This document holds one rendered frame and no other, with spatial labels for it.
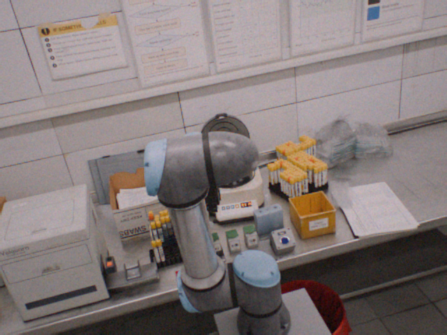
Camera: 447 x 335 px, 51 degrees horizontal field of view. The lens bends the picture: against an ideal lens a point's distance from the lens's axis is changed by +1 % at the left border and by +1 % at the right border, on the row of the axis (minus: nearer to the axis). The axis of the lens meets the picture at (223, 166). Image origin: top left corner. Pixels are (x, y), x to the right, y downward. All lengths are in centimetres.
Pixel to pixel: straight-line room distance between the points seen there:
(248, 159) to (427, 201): 110
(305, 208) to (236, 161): 90
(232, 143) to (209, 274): 38
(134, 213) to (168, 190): 85
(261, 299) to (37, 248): 69
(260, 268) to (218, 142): 42
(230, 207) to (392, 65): 102
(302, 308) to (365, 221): 50
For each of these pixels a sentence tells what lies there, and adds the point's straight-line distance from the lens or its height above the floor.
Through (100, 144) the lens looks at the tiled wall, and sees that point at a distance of 204.
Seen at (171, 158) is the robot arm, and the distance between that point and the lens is 94.
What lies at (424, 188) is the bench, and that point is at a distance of 202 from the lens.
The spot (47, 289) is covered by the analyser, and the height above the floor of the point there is 98.
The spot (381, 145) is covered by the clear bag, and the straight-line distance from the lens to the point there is 220.
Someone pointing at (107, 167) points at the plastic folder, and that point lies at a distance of 207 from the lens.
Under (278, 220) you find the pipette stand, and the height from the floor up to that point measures 93.
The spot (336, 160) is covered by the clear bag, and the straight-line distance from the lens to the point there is 213.
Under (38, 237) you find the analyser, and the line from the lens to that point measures 150.
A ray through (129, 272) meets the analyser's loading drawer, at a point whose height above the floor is 92.
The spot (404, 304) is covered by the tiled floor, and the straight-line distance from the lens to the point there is 275.
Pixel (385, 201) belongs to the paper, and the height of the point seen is 89.
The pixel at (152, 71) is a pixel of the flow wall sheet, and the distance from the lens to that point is 193.
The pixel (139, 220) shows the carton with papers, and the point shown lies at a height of 95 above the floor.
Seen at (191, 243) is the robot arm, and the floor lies 129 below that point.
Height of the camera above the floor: 197
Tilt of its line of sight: 30 degrees down
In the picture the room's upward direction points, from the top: 8 degrees counter-clockwise
